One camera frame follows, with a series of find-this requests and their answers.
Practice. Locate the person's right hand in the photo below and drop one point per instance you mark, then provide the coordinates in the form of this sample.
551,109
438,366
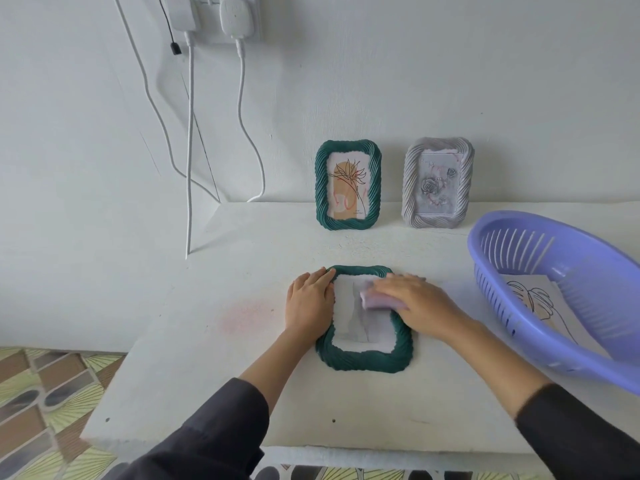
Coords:
427,307

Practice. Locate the person's left hand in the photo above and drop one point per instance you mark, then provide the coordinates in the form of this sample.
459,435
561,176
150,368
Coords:
310,307

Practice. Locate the pink purple cloth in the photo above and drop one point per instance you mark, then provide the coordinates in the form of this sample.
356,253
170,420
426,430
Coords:
372,300

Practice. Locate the grey frame with rose drawing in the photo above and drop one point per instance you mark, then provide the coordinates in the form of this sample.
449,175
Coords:
408,187

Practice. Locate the purple plastic basket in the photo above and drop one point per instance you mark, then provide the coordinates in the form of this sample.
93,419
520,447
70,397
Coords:
600,274

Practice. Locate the person's left forearm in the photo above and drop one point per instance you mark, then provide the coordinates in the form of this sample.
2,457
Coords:
280,369

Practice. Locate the person's right forearm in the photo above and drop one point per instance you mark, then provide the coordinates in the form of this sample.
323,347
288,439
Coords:
490,364

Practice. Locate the white rounded charger adapter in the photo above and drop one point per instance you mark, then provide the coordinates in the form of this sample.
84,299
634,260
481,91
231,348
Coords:
237,17

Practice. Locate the white rectangular charger adapter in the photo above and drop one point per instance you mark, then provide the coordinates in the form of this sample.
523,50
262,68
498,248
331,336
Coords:
182,12

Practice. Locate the white wall socket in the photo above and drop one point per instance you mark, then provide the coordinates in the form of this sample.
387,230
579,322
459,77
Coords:
210,24

